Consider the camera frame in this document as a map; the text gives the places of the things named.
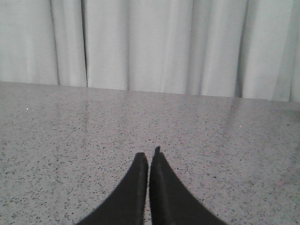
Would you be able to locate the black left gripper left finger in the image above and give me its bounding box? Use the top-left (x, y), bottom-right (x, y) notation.
top-left (78, 152), bottom-right (148, 225)

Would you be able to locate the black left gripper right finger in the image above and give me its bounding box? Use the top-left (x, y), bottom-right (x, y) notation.
top-left (149, 146), bottom-right (225, 225)

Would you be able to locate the grey curtain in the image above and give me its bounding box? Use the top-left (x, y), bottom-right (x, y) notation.
top-left (0, 0), bottom-right (300, 102)

